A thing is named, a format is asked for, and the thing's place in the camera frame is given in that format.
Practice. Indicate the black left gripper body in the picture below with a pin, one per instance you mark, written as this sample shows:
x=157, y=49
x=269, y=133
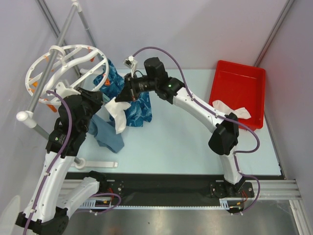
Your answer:
x=92, y=104

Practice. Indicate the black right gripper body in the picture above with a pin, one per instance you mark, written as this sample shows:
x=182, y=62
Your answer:
x=130, y=88

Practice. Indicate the teal clothes peg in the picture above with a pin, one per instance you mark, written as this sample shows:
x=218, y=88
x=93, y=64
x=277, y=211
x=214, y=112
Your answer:
x=105, y=98

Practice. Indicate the white round clip hanger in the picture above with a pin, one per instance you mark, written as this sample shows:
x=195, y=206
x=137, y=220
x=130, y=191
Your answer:
x=64, y=59

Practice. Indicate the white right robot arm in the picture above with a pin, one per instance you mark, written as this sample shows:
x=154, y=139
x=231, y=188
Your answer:
x=224, y=128

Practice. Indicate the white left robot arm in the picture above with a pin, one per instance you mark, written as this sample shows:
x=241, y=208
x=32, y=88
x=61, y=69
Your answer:
x=46, y=214

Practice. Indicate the blue patterned cloth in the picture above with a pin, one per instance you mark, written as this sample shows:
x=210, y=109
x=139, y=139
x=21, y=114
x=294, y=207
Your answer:
x=140, y=110

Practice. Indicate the grey blue sock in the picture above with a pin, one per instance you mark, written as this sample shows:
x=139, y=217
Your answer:
x=105, y=134

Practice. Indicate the red plastic tray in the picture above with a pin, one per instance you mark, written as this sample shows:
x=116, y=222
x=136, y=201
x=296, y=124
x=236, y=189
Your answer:
x=241, y=86

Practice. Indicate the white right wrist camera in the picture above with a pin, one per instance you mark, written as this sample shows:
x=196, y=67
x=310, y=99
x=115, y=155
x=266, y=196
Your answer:
x=131, y=63

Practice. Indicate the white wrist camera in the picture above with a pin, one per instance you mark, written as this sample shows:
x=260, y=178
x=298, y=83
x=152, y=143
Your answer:
x=131, y=63
x=63, y=91

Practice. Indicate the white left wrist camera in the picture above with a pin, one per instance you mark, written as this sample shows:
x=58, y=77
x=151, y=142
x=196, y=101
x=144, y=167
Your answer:
x=63, y=91

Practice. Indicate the grey drying rack frame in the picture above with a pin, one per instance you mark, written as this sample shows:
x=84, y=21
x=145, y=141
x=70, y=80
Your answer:
x=26, y=117

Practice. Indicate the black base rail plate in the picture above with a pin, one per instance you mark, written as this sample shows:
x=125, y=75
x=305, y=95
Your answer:
x=168, y=190

